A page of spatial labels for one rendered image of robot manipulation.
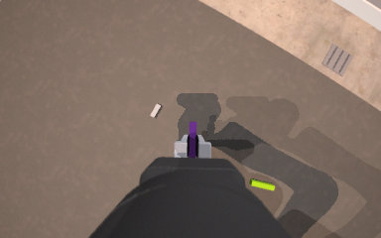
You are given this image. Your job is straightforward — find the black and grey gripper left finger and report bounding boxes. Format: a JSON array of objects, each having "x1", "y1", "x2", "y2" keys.
[{"x1": 175, "y1": 135, "x2": 190, "y2": 158}]

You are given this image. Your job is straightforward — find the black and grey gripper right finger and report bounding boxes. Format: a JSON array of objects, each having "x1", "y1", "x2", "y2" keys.
[{"x1": 195, "y1": 135, "x2": 211, "y2": 158}]

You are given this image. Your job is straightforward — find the purple rod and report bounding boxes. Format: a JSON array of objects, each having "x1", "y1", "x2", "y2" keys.
[{"x1": 189, "y1": 122, "x2": 196, "y2": 158}]

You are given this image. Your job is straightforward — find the lime green rod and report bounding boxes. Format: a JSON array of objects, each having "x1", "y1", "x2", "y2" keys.
[{"x1": 249, "y1": 179, "x2": 275, "y2": 190}]

